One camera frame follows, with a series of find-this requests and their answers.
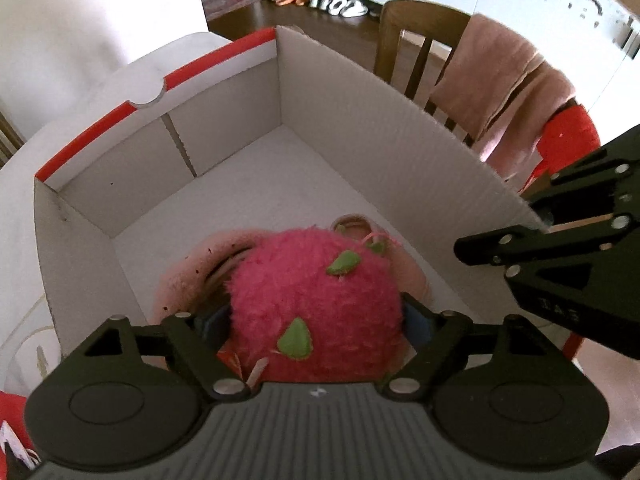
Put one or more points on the patterned doormat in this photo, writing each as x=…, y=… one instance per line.
x=227, y=0

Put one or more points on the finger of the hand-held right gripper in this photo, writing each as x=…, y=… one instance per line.
x=590, y=180
x=565, y=255

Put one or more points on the pale pink fabric item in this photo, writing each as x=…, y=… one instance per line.
x=415, y=275

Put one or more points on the pink towel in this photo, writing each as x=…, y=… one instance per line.
x=500, y=85

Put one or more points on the row of shoes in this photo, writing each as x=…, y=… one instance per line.
x=330, y=0

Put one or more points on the red chair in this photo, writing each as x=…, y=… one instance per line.
x=570, y=135

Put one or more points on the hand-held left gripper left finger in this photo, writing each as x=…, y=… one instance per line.
x=214, y=327

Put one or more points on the red and white packet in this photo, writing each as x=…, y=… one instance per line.
x=12, y=430

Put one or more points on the red and white cardboard box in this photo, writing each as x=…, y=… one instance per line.
x=350, y=125

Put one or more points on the pink plush dragon fruit toy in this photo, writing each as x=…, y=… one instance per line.
x=310, y=290

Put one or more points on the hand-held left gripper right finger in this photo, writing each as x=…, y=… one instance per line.
x=417, y=325

